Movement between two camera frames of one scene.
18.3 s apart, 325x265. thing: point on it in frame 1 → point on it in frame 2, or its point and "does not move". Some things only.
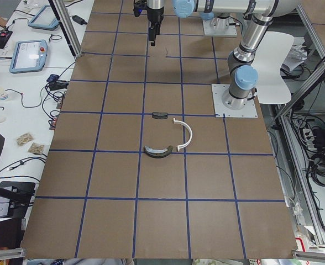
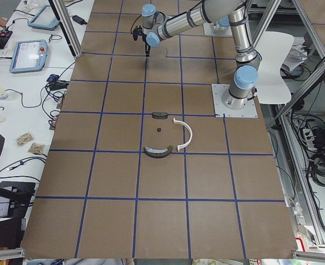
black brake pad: [160, 115] does not move
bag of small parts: [24, 138] does not move
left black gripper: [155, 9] → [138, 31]
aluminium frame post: [66, 22] does not move
